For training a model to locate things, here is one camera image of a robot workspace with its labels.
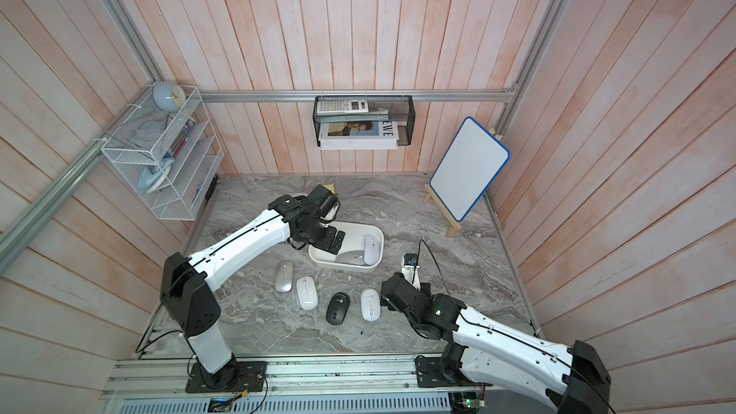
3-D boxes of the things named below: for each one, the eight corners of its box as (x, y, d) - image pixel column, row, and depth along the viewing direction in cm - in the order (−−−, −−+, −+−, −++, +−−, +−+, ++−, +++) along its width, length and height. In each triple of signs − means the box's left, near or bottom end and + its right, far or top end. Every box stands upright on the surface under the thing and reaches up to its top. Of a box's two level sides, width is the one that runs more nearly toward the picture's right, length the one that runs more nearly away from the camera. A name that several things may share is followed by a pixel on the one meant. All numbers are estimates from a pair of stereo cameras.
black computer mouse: (324, 321, 85) (323, 318, 82) (335, 292, 90) (335, 289, 88) (341, 327, 83) (341, 324, 81) (352, 298, 89) (352, 295, 87)
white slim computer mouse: (295, 310, 87) (293, 306, 84) (299, 280, 93) (297, 276, 90) (317, 310, 87) (316, 306, 84) (320, 280, 93) (319, 276, 90)
